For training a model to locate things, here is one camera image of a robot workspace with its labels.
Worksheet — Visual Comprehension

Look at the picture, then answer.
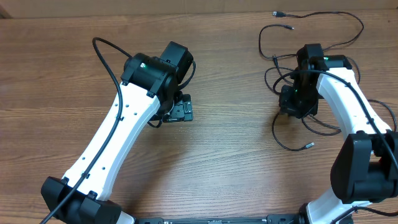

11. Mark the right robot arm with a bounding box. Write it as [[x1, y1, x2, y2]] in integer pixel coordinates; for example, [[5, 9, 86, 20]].
[[279, 44, 397, 223]]

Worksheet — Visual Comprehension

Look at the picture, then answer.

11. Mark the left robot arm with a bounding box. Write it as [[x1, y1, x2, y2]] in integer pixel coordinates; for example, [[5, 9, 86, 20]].
[[41, 41, 196, 224]]

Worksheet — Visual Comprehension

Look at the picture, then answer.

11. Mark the long black USB cable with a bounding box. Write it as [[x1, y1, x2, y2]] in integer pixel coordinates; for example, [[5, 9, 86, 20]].
[[258, 11, 364, 60]]

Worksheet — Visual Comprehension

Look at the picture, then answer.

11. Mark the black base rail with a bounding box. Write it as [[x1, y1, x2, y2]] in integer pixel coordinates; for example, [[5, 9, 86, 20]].
[[134, 214, 309, 224]]

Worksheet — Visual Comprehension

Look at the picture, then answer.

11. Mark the short black cable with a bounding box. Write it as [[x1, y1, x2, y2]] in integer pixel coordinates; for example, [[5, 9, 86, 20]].
[[271, 99, 397, 152], [264, 55, 361, 96]]

